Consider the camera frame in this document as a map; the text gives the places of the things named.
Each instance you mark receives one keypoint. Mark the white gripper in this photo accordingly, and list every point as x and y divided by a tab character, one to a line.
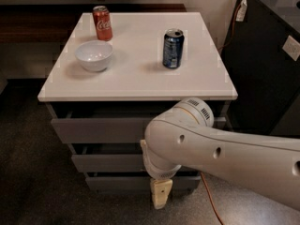
164	173

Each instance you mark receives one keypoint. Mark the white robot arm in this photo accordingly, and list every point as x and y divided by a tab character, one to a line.
184	136

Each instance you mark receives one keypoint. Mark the grey top drawer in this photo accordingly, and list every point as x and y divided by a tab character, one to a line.
105	125

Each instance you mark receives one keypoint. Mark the white-top grey drawer cabinet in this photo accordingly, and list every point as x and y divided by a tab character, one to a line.
136	75

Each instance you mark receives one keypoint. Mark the white bowl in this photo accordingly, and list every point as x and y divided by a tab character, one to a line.
94	55

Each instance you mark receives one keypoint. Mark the blue soda can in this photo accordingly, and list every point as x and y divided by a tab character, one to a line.
173	48

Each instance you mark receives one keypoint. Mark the black cabinet at right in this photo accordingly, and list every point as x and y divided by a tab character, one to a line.
266	78

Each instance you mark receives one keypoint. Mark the red Coca-Cola can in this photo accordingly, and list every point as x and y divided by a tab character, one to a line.
102	21

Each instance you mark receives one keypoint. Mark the dark wooden bench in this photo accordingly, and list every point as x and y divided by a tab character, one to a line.
39	23

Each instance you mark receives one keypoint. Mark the white cable tag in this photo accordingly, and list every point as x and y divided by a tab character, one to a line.
241	12

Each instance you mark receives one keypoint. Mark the white wall outlet plate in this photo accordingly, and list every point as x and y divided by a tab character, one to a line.
292	48

